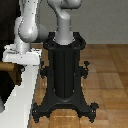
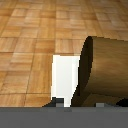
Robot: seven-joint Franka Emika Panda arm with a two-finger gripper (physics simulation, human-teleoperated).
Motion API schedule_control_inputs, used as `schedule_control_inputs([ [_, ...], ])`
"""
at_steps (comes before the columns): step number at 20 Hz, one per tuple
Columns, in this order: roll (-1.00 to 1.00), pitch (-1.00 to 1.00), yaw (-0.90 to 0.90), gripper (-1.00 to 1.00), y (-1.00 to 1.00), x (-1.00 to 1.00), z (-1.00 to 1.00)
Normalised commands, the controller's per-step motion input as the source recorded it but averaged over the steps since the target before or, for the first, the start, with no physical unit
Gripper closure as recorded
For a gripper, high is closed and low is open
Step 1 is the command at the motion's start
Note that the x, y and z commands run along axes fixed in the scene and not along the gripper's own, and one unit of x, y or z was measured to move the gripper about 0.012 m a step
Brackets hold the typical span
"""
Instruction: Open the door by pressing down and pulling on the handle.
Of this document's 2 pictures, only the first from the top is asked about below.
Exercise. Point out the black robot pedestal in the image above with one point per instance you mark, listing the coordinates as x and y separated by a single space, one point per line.
65 70

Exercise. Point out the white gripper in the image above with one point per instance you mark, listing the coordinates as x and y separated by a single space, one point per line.
22 57

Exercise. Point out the white door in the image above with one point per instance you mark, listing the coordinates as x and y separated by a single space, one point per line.
20 96

